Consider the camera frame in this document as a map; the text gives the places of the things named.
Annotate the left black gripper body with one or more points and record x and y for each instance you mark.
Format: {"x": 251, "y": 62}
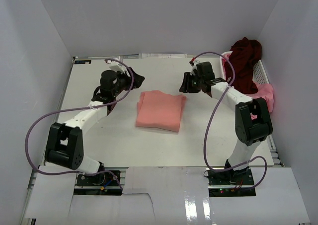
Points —
{"x": 123, "y": 82}

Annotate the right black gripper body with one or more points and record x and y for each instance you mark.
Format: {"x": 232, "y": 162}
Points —
{"x": 195, "y": 83}

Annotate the salmon pink t shirt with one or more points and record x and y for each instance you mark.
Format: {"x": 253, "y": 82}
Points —
{"x": 156, "y": 109}

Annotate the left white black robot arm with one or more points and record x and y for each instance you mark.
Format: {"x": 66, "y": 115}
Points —
{"x": 65, "y": 144}

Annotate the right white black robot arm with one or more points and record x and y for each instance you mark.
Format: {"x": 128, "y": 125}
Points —
{"x": 252, "y": 122}

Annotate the papers behind table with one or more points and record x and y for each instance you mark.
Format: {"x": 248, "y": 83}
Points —
{"x": 162, "y": 55}

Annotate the black label sticker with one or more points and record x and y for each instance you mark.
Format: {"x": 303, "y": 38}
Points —
{"x": 82, "y": 62}

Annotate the dark red shirt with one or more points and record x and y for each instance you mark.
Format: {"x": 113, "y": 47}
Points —
{"x": 245, "y": 54}

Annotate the white plastic laundry basket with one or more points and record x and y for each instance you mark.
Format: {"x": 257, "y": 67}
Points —
{"x": 259, "y": 74}

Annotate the pink shirt in basket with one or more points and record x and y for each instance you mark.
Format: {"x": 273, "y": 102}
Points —
{"x": 265, "y": 91}

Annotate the white paper sheets front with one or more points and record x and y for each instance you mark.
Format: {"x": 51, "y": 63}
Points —
{"x": 168, "y": 196}

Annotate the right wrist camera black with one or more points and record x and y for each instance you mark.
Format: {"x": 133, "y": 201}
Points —
{"x": 204, "y": 70}

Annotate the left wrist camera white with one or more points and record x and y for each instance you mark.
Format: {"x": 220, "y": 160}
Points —
{"x": 115, "y": 66}

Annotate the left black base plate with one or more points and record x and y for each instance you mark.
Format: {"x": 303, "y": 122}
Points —
{"x": 99, "y": 185}

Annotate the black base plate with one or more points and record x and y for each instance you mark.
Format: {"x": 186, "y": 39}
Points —
{"x": 219, "y": 186}
{"x": 99, "y": 185}

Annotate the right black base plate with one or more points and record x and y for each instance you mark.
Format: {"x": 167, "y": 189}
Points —
{"x": 219, "y": 186}

